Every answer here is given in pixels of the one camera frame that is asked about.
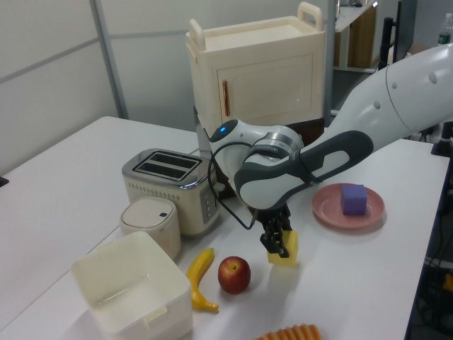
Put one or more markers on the black monitor stand pole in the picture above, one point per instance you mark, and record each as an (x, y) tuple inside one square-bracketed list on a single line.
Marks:
[(387, 42)]

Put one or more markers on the pink round plate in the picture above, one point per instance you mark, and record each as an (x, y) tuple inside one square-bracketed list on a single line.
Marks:
[(327, 209)]

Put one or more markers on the cream toy cabinet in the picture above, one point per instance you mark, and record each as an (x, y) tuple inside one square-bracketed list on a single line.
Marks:
[(269, 78)]

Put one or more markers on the red apple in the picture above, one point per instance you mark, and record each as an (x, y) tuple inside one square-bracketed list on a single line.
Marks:
[(234, 275)]

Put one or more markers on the purple foam cube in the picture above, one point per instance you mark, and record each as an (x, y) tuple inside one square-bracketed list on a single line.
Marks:
[(353, 200)]

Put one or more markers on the cream plastic open box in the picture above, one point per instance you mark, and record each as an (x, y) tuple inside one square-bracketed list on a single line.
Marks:
[(134, 283)]

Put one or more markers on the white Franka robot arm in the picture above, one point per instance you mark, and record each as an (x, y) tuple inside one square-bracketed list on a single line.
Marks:
[(407, 99)]

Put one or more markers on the chrome two-slot toaster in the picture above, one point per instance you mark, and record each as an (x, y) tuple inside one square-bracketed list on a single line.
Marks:
[(166, 198)]

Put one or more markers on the black table clamp mount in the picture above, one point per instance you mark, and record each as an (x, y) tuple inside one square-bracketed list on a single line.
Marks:
[(442, 141)]

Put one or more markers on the small white lidded bin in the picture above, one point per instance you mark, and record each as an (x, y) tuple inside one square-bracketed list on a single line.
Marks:
[(148, 223)]

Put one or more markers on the yellow banana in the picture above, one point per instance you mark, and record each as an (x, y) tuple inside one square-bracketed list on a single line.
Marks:
[(198, 276)]

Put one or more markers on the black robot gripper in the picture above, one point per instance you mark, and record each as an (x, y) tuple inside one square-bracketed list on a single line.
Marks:
[(274, 217)]

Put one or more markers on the yellow foam cube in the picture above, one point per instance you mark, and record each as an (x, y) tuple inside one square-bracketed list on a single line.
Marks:
[(288, 253)]

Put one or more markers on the orange striped bread roll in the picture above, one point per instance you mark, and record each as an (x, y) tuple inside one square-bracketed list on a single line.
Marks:
[(293, 333)]

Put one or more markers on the black object at table edge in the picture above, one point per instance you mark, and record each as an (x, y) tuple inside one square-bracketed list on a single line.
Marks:
[(3, 181)]

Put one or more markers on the wooden background shelf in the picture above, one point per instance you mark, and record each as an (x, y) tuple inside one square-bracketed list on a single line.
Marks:
[(357, 39)]

